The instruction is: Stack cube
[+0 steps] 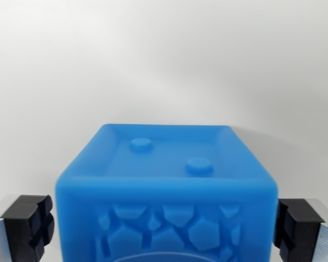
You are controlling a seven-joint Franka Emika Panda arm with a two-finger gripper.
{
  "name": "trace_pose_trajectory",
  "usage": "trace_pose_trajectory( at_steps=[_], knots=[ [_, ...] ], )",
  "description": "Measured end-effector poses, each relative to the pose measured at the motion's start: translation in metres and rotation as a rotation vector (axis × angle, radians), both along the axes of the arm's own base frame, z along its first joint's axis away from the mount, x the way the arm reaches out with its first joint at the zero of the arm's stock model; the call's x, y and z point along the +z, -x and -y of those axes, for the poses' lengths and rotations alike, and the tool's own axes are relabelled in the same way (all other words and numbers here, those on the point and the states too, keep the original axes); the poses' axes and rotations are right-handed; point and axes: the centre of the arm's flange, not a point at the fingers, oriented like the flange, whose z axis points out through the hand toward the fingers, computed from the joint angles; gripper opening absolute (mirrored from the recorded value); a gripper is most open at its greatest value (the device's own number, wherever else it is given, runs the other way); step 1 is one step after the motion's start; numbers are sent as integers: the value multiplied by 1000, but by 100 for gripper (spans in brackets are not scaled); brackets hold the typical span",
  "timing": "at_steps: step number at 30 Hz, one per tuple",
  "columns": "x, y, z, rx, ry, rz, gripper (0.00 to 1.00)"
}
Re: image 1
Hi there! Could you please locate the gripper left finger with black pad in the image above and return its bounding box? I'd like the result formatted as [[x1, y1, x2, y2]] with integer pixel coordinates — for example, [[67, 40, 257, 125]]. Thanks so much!
[[0, 194, 56, 262]]

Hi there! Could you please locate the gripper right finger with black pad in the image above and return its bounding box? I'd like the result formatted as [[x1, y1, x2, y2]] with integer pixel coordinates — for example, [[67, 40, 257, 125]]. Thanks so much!
[[274, 198, 328, 262]]

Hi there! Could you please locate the blue textured cube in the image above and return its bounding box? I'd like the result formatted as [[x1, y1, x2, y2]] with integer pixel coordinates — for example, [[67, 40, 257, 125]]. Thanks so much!
[[55, 123, 278, 262]]

